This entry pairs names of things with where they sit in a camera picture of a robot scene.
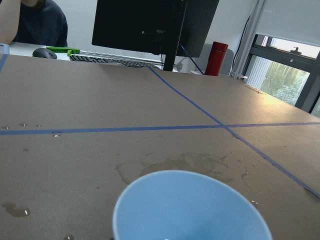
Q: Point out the light blue plastic cup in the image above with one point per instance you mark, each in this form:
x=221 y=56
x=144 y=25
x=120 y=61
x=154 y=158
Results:
x=184 y=205

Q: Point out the black computer monitor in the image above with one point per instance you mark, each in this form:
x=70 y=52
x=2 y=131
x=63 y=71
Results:
x=161 y=27

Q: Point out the red thermos bottle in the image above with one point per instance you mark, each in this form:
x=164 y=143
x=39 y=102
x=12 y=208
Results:
x=216 y=58

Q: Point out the black keyboard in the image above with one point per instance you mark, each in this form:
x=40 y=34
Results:
x=98 y=60

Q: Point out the person in dark shirt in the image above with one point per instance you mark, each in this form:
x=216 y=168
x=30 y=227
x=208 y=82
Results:
x=38 y=22

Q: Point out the black computer mouse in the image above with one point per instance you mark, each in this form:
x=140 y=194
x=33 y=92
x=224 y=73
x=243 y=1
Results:
x=44 y=53

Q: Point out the green plastic tool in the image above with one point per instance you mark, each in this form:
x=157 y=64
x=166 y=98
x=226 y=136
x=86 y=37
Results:
x=68 y=50

